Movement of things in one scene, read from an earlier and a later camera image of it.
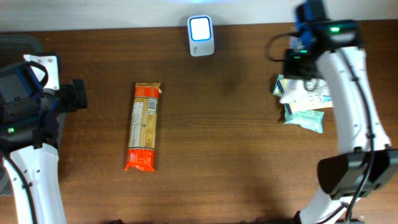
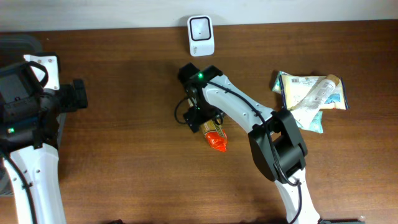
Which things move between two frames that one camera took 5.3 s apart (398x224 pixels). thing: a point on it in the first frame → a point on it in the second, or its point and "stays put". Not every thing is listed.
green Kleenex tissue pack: x=278 y=89 stays put
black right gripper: x=306 y=74 → x=193 y=114
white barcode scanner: x=201 y=35 stays put
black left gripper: x=74 y=103 stays put
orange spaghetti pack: x=143 y=126 → x=215 y=135
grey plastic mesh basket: x=12 y=47 stays put
